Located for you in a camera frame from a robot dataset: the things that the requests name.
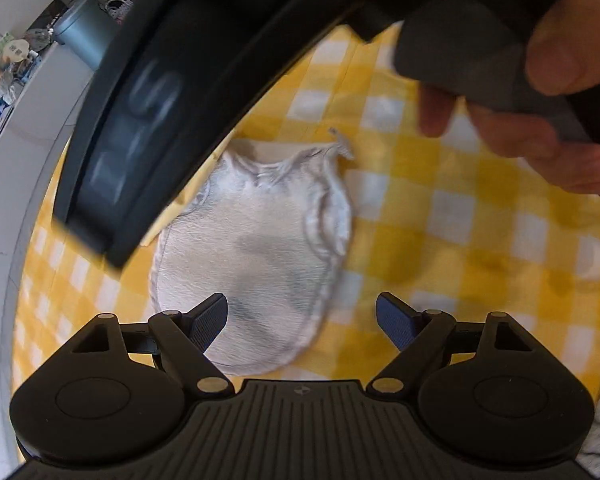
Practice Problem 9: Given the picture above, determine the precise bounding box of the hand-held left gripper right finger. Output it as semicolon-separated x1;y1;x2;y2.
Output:
370;291;533;396

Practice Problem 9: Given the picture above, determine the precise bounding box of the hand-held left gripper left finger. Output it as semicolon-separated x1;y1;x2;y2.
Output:
67;292;236;398

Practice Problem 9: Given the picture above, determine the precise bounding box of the white cloth mitt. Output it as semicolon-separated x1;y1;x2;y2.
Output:
150;127;356;378

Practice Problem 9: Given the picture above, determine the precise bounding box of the person's right hand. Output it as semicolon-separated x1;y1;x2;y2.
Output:
419;0;600;197

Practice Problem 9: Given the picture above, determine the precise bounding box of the yellow checkered tablecloth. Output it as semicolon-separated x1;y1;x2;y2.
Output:
10;22;600;461

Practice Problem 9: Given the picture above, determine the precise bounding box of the woven basket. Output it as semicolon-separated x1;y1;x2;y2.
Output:
102;0;131;26

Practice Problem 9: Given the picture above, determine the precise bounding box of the blue-grey trash can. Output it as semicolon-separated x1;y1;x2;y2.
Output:
52;0;118;73

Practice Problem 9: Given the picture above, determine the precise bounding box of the decorative plate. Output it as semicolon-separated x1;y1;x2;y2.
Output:
25;27;53;48

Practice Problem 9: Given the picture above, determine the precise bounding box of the white round ornament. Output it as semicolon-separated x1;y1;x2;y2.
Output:
5;40;31;63

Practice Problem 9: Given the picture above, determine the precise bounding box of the white marble television console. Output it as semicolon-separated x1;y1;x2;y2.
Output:
0;10;96;186

